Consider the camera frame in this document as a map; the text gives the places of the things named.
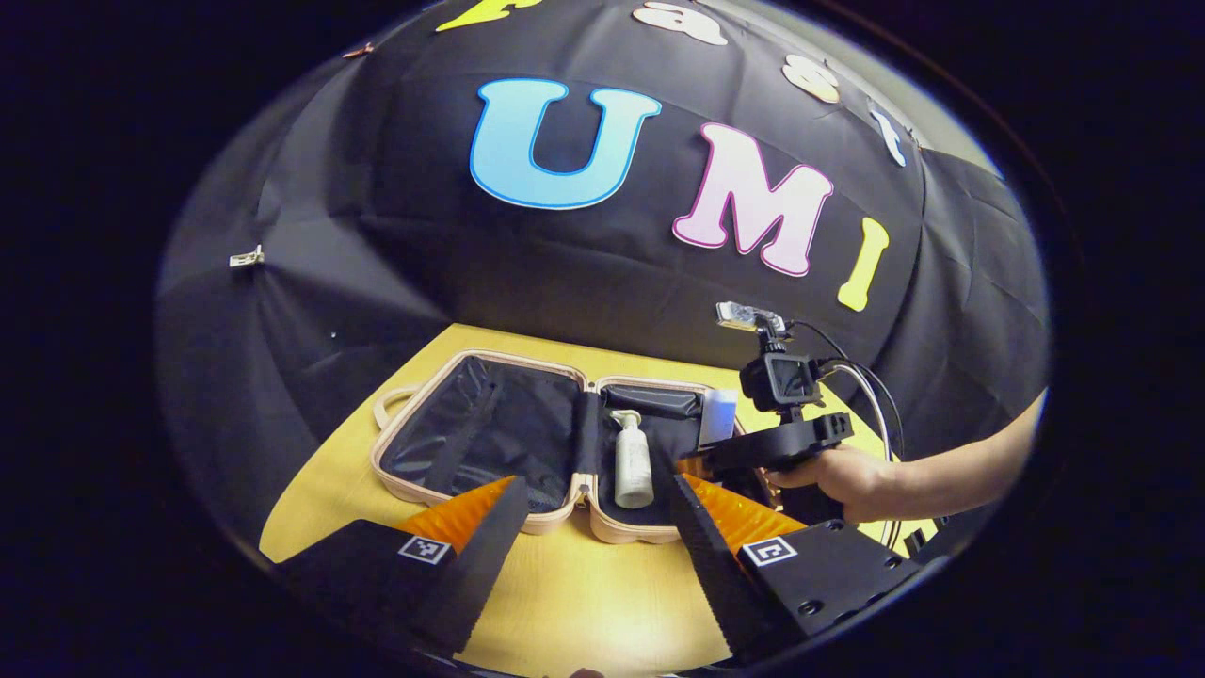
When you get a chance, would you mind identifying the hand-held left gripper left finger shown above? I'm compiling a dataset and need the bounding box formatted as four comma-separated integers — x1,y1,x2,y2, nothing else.
273,476,531,655

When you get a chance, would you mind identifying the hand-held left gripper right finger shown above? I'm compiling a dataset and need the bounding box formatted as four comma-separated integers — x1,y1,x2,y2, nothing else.
670,473,928,660

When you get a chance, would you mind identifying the white squeeze tube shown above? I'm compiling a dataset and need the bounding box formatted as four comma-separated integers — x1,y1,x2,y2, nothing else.
699,388,741,449

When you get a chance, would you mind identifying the white pump bottle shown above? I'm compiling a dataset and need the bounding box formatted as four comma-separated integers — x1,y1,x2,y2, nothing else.
610,409,655,510

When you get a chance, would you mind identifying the pink hard-shell suitcase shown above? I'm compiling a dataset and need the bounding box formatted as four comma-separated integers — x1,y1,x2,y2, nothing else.
370,349,782,546

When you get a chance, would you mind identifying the black backdrop cloth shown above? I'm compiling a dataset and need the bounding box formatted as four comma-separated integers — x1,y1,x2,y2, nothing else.
155,0,1051,557

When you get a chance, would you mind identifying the white cable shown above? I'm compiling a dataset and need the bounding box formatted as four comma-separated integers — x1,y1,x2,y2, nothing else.
821,363,895,552

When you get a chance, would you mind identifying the black cable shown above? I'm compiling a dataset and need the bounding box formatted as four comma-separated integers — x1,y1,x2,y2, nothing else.
789,320,907,462

